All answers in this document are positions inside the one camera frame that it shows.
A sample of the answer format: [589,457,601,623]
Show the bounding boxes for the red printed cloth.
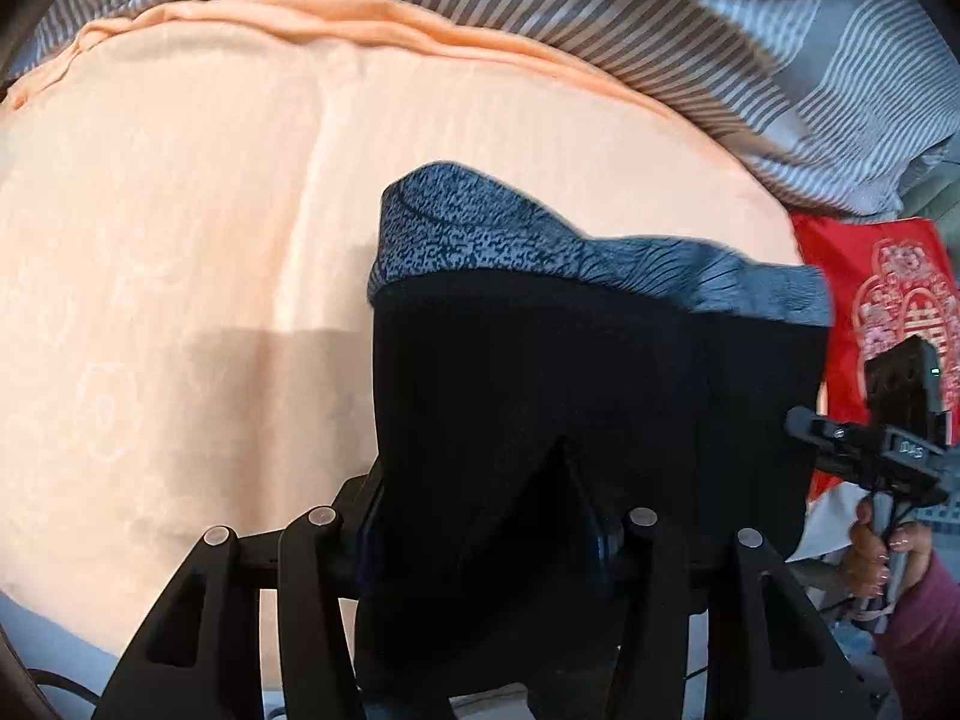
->
[787,211,960,500]

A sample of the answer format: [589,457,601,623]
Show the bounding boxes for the orange blanket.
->
[0,0,807,672]

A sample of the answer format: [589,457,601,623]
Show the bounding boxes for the black cable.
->
[28,664,100,707]

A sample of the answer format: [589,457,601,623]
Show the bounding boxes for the person's right forearm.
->
[876,529,960,720]

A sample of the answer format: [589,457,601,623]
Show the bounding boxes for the person's right hand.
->
[847,496,937,620]

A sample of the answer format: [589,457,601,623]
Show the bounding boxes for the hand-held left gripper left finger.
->
[94,461,391,720]

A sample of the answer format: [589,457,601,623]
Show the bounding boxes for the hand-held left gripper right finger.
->
[559,442,875,720]

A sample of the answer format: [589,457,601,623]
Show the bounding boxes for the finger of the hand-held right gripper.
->
[784,405,886,466]

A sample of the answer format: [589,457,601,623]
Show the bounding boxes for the grey striped duvet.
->
[26,0,957,222]

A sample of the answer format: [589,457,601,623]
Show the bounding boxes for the black pants with grey waistband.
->
[352,159,835,720]

